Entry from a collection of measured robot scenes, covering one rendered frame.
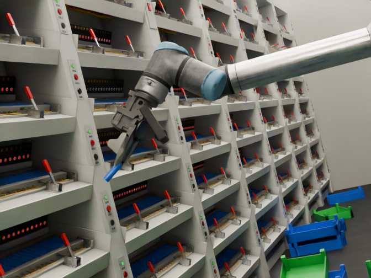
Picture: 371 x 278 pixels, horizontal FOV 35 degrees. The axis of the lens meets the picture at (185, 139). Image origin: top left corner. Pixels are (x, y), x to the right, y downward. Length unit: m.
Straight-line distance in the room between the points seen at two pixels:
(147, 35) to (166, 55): 0.75
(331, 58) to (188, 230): 0.99
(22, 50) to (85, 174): 0.39
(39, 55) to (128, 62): 0.55
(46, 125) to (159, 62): 0.35
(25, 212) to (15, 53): 0.42
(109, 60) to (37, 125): 0.53
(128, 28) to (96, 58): 0.52
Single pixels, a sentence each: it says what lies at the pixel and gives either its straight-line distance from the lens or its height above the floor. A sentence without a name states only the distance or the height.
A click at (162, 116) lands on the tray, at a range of 2.29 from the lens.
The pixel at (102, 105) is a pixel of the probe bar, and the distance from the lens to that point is 1.96.
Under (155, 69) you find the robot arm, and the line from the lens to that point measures 1.64.
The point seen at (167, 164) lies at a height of 0.73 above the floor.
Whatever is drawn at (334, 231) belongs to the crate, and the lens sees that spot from 3.47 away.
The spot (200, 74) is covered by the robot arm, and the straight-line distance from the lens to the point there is 1.62.
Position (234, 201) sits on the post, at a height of 0.44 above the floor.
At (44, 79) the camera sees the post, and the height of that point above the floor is 1.07.
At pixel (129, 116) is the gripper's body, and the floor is 0.90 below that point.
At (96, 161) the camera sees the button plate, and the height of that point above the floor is 0.80.
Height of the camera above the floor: 0.79
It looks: 1 degrees up
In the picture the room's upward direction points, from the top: 14 degrees counter-clockwise
